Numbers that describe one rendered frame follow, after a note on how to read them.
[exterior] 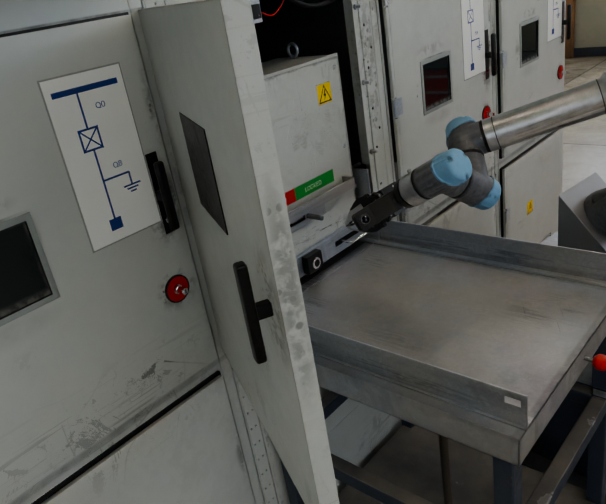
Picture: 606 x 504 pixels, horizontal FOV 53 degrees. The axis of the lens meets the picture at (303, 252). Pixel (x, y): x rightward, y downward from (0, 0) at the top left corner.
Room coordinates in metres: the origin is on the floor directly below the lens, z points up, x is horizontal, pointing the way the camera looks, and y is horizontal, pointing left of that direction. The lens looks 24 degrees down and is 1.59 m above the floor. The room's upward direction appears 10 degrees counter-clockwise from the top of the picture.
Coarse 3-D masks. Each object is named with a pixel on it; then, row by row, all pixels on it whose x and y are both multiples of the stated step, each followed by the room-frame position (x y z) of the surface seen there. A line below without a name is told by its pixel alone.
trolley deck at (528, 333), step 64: (384, 256) 1.54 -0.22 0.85; (320, 320) 1.25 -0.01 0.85; (384, 320) 1.20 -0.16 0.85; (448, 320) 1.15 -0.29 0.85; (512, 320) 1.11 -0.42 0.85; (576, 320) 1.07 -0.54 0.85; (320, 384) 1.07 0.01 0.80; (384, 384) 0.97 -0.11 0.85; (512, 384) 0.90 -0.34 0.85; (512, 448) 0.77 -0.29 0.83
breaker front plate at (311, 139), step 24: (288, 72) 1.53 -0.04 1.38; (312, 72) 1.59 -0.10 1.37; (336, 72) 1.65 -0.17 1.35; (288, 96) 1.52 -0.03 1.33; (312, 96) 1.58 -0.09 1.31; (336, 96) 1.65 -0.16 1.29; (288, 120) 1.51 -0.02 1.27; (312, 120) 1.57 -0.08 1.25; (336, 120) 1.64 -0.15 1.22; (288, 144) 1.50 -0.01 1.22; (312, 144) 1.56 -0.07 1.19; (336, 144) 1.63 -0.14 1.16; (288, 168) 1.49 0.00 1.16; (312, 168) 1.55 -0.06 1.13; (336, 168) 1.62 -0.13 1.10; (312, 192) 1.54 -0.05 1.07; (336, 216) 1.60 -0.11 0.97; (312, 240) 1.52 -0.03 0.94
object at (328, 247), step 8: (336, 232) 1.58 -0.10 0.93; (344, 232) 1.60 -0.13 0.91; (352, 232) 1.62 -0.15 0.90; (328, 240) 1.54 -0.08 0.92; (336, 240) 1.57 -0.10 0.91; (312, 248) 1.50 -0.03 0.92; (320, 248) 1.52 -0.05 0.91; (328, 248) 1.54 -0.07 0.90; (336, 248) 1.56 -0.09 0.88; (344, 248) 1.59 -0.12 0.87; (296, 256) 1.46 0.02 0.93; (328, 256) 1.54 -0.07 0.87
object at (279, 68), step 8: (304, 56) 1.74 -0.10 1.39; (312, 56) 1.71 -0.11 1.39; (320, 56) 1.68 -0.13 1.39; (328, 56) 1.64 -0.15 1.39; (264, 64) 1.72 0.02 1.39; (272, 64) 1.69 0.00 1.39; (280, 64) 1.66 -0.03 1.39; (288, 64) 1.63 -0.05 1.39; (296, 64) 1.60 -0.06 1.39; (304, 64) 1.57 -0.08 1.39; (264, 72) 1.55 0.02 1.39; (272, 72) 1.50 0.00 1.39; (280, 72) 1.51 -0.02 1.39; (344, 112) 1.66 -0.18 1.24
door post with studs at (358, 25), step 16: (352, 0) 1.66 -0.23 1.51; (352, 16) 1.66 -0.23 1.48; (368, 16) 1.70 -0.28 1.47; (352, 32) 1.69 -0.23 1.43; (368, 32) 1.69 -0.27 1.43; (352, 48) 1.70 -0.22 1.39; (368, 48) 1.69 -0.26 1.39; (352, 64) 1.70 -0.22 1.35; (368, 64) 1.68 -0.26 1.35; (352, 80) 1.71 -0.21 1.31; (368, 80) 1.68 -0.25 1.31; (368, 96) 1.67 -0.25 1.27; (368, 112) 1.67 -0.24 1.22; (368, 128) 1.67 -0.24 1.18; (368, 144) 1.66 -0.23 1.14; (368, 160) 1.69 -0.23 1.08; (384, 160) 1.70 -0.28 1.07; (384, 176) 1.70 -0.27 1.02
